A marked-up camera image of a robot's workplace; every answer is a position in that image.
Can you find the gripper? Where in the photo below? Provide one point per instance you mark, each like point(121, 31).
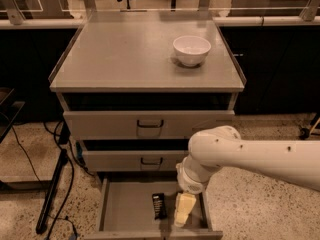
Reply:
point(190, 185)

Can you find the black rxbar chocolate bar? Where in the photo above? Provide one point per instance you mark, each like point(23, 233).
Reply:
point(158, 200)

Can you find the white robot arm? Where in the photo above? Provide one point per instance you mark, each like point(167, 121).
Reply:
point(293, 161)

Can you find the bottom grey drawer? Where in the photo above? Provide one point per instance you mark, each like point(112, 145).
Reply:
point(126, 213)

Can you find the grey drawer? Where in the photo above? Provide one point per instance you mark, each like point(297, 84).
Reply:
point(123, 125)
point(126, 213)
point(117, 161)

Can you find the top grey drawer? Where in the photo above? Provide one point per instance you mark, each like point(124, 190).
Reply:
point(123, 125)

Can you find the middle grey drawer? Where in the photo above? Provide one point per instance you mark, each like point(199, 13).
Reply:
point(117, 161)

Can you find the grey drawer cabinet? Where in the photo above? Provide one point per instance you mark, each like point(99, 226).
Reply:
point(125, 61)

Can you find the black table leg bar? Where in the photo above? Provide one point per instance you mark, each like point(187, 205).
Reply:
point(49, 197)

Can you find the black caster wheel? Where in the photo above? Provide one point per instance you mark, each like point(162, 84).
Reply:
point(304, 133)

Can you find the white ceramic bowl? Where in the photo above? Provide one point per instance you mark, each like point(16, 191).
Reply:
point(191, 50)

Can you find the dark side table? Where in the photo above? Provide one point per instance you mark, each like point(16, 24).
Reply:
point(9, 109)

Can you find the white horizontal rail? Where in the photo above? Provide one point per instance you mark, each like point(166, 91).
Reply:
point(220, 21)

